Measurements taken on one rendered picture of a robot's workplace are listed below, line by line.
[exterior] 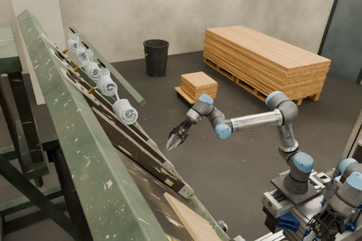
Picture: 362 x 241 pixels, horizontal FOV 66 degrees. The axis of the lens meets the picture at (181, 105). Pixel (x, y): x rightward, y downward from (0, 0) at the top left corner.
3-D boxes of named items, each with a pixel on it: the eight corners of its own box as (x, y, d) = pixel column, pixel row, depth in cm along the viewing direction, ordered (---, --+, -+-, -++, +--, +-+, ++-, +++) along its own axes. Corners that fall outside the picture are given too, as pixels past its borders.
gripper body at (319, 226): (304, 226, 104) (322, 201, 101) (315, 226, 109) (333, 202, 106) (320, 243, 98) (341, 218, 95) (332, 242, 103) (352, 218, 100)
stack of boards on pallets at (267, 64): (319, 99, 511) (332, 60, 472) (277, 111, 467) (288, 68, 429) (237, 56, 698) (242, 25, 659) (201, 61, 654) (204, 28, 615)
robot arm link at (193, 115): (190, 108, 153) (201, 117, 153) (185, 114, 153) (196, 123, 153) (191, 108, 146) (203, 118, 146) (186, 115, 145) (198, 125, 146)
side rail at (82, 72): (117, 118, 273) (125, 110, 274) (22, 36, 198) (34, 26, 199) (115, 114, 279) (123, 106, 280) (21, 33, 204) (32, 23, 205)
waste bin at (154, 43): (172, 76, 574) (173, 45, 541) (148, 79, 551) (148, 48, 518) (162, 66, 615) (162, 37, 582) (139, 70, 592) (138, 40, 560)
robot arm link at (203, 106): (217, 103, 149) (207, 94, 145) (205, 119, 148) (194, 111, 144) (210, 99, 156) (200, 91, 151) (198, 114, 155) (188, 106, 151)
